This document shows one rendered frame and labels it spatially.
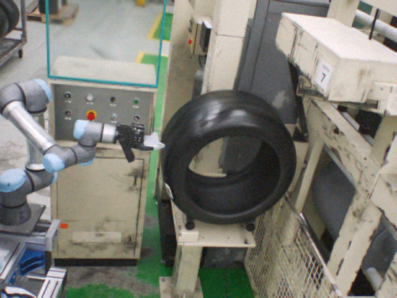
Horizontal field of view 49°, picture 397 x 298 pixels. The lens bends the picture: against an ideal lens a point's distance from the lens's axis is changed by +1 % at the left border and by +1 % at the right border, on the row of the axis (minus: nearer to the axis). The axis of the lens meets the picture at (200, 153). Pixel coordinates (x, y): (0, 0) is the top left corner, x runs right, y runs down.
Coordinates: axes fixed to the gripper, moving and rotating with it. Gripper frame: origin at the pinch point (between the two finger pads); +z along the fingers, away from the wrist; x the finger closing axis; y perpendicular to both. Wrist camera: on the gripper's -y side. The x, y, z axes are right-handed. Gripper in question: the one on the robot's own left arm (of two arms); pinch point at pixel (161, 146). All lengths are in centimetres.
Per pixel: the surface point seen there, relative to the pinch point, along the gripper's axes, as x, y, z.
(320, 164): 46, -19, 102
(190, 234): -9.8, -36.2, 20.5
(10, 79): 366, -135, -132
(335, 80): -35, 52, 42
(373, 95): -38, 50, 56
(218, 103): -1.0, 24.1, 17.7
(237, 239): -7, -38, 44
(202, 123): -9.4, 17.8, 11.7
